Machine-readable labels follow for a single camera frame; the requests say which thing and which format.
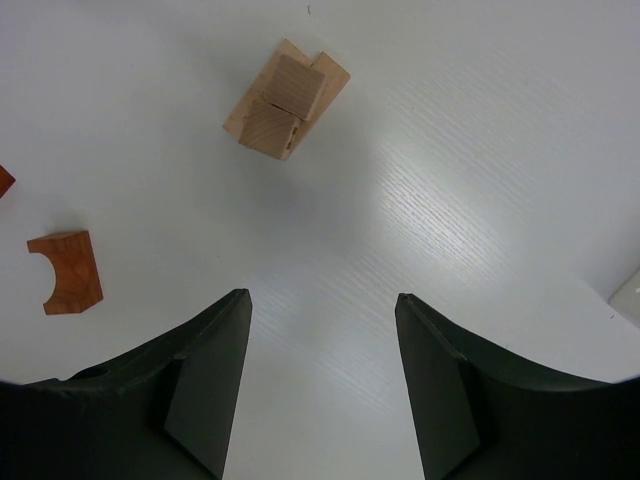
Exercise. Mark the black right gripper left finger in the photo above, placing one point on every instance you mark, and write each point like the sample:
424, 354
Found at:
163, 410

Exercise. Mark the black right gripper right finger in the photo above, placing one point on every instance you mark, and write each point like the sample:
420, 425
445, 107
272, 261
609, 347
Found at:
481, 411

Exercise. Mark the dark orange notched block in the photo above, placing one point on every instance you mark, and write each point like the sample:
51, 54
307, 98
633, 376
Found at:
77, 283

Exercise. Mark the light long wood plank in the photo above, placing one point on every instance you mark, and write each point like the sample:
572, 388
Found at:
234, 123

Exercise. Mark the light wood cube with holes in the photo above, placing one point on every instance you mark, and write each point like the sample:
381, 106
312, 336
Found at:
269, 130

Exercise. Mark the light wood block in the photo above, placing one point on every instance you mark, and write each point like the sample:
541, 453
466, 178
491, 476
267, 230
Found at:
295, 87

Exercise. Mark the dark orange wood cube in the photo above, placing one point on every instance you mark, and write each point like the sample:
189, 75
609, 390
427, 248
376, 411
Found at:
7, 180

